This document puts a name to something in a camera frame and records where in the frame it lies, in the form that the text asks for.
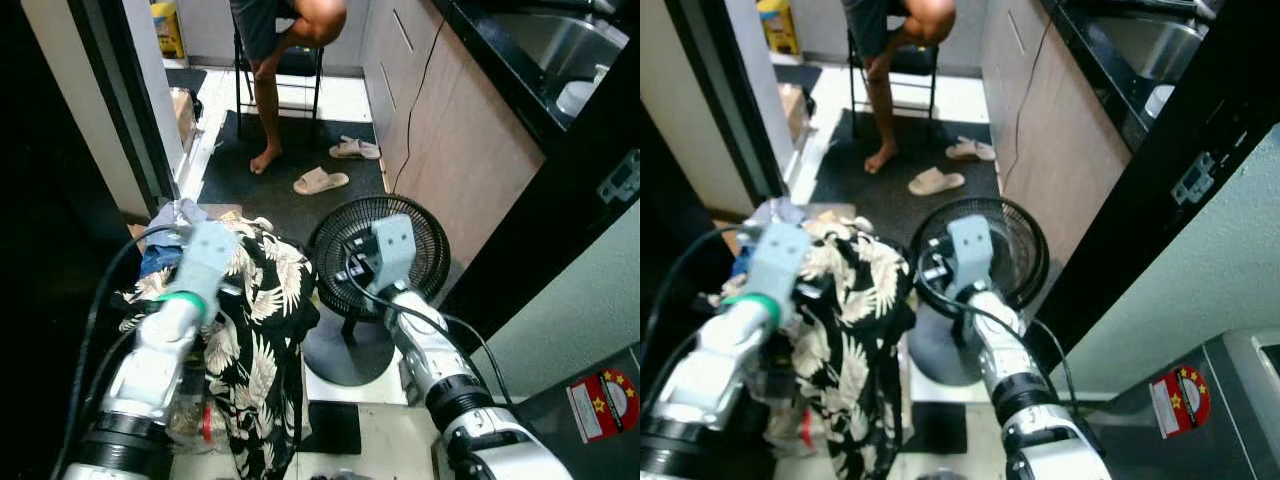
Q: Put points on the black white floral shirt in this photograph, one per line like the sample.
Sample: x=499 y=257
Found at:
x=265 y=330
x=855 y=330

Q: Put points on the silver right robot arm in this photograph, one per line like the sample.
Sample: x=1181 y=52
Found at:
x=430 y=350
x=1000 y=345

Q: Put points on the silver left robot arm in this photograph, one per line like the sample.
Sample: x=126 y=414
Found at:
x=150 y=370
x=715 y=370

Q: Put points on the grey top-load washing machine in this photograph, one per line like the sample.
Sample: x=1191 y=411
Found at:
x=560 y=450
x=1130 y=450

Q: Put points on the black floor fan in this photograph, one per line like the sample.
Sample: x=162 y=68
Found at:
x=1020 y=250
x=430 y=240

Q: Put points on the dark floor mat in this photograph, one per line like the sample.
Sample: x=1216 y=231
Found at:
x=860 y=190
x=300 y=215

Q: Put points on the beige slipper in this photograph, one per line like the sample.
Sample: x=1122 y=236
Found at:
x=935 y=181
x=355 y=149
x=320 y=181
x=970 y=150

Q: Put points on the light wood kitchen cabinet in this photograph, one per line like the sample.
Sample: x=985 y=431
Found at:
x=470 y=160
x=1070 y=160

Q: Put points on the black square floor pad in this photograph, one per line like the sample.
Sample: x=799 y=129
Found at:
x=332 y=428

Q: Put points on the grey cloth garment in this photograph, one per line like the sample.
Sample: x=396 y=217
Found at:
x=180 y=212
x=782 y=210

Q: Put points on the seated barefoot person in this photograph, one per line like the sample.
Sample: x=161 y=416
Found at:
x=882 y=100
x=265 y=100

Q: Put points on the blue denim garment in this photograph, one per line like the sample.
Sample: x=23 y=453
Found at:
x=160 y=260
x=742 y=262

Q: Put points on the black metal chair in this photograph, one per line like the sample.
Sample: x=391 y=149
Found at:
x=300 y=62
x=915 y=60

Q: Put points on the brown cardboard box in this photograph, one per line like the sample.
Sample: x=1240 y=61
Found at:
x=793 y=108
x=183 y=115

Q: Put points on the black kitchen counter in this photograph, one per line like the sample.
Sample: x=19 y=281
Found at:
x=1080 y=50
x=480 y=50

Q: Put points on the red white washer sticker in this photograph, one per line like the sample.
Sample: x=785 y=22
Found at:
x=603 y=405
x=1180 y=400

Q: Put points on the yellow container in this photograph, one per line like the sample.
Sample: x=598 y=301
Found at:
x=168 y=28
x=778 y=26

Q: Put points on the stainless steel sink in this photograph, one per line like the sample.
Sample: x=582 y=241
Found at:
x=1150 y=40
x=560 y=40

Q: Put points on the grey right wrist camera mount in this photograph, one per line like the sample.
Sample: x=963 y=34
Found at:
x=392 y=250
x=970 y=250

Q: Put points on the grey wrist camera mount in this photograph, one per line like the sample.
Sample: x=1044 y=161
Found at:
x=205 y=255
x=778 y=258
x=392 y=250
x=970 y=250

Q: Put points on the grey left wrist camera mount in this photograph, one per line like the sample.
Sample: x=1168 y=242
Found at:
x=205 y=255
x=778 y=258

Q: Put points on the black door frame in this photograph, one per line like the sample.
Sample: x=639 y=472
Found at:
x=560 y=190
x=1150 y=190

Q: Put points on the white sliding door frame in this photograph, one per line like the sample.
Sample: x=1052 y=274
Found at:
x=100 y=100
x=690 y=100

